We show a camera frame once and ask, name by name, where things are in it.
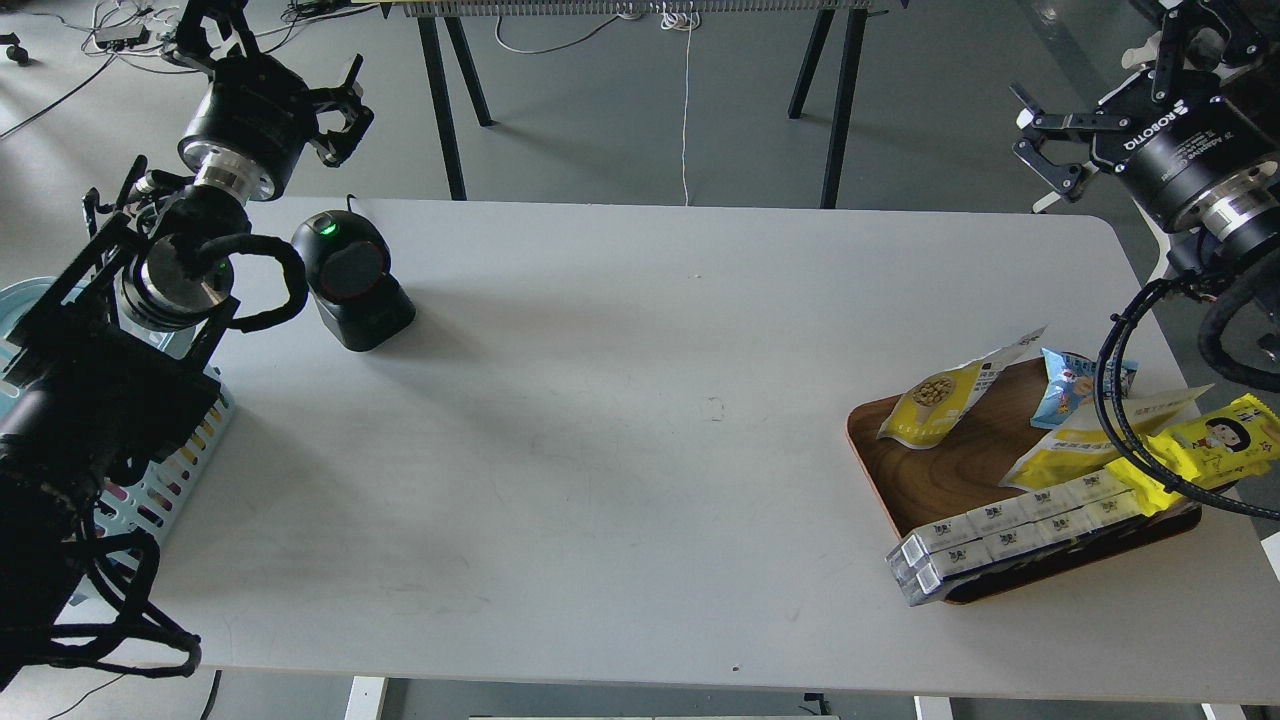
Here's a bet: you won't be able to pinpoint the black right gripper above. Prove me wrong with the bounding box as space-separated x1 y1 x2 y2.
1009 1 1277 236

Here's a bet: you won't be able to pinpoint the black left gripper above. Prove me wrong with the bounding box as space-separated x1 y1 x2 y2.
163 0 376 202

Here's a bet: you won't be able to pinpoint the yellow white nut snack pouch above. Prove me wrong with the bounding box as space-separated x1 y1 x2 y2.
876 325 1046 450

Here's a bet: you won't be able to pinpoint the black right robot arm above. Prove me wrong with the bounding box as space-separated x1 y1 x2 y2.
1011 1 1277 393

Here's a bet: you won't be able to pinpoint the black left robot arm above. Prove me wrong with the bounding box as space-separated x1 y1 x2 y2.
3 1 374 684

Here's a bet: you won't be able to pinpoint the blue snack packet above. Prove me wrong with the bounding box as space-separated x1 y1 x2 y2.
1029 347 1098 430

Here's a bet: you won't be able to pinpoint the yellow white flat snack pouch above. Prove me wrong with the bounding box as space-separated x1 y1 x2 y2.
998 384 1213 491

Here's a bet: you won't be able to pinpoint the yellow cartoon face snack bag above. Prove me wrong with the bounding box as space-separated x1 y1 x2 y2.
1144 395 1279 491

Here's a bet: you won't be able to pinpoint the light blue plastic basket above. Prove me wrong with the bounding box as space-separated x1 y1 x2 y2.
0 277 237 611

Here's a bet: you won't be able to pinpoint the white boxed snack row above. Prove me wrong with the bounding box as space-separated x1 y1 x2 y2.
886 491 1143 606
886 468 1137 582

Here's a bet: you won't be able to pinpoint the black table legs left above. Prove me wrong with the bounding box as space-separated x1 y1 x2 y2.
415 10 495 202

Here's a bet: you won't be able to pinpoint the black table legs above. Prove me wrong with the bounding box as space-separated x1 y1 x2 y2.
415 10 495 202
787 4 872 210

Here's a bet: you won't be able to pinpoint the black barcode scanner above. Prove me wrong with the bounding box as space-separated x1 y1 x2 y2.
291 193 417 352

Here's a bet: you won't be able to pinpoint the black table legs right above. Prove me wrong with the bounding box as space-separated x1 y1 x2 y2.
787 4 872 210

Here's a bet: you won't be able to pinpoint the brown wooden tray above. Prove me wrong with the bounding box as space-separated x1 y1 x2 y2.
846 359 1202 603

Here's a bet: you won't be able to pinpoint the floor power strip with cables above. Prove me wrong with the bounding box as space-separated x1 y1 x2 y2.
0 0 387 141

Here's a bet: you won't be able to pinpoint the white hanging cable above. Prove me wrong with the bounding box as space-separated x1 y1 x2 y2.
495 5 703 208

